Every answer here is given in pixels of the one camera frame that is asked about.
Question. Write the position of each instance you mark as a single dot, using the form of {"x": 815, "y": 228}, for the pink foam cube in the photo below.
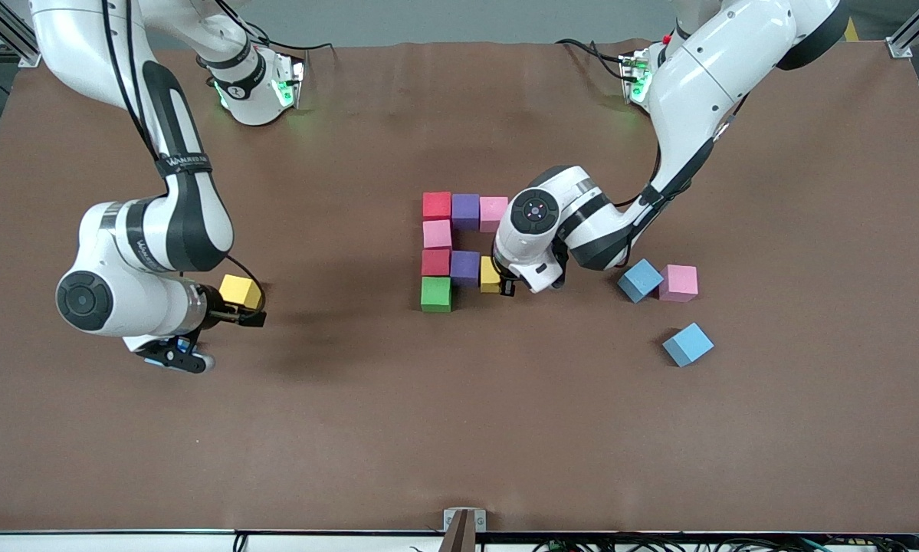
{"x": 437, "y": 234}
{"x": 681, "y": 282}
{"x": 492, "y": 214}

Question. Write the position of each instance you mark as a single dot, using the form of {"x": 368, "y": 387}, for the aluminium frame post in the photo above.
{"x": 900, "y": 47}
{"x": 11, "y": 34}

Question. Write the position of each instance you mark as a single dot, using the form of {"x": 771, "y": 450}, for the green foam cube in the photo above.
{"x": 436, "y": 294}

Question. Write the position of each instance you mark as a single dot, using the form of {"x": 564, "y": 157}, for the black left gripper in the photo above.
{"x": 507, "y": 287}

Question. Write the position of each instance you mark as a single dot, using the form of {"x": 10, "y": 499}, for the grey metal bracket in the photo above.
{"x": 481, "y": 515}

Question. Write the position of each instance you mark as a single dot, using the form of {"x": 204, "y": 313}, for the purple foam cube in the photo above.
{"x": 466, "y": 211}
{"x": 464, "y": 268}

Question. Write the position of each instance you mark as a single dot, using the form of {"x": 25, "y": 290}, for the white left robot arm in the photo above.
{"x": 697, "y": 84}

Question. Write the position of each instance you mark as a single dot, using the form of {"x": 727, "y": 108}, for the white table edge rail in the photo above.
{"x": 122, "y": 543}

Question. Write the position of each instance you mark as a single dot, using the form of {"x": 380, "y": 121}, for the brown post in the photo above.
{"x": 459, "y": 537}

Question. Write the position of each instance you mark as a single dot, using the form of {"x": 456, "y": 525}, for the red foam cube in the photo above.
{"x": 435, "y": 262}
{"x": 437, "y": 206}

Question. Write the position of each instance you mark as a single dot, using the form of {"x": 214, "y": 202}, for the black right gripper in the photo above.
{"x": 219, "y": 312}

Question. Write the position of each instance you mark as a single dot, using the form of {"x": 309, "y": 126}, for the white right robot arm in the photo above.
{"x": 183, "y": 215}

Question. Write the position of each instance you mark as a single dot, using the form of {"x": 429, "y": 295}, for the yellow foam cube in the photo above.
{"x": 238, "y": 290}
{"x": 489, "y": 274}

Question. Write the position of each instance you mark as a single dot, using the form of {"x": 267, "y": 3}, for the brown table mat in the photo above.
{"x": 459, "y": 445}

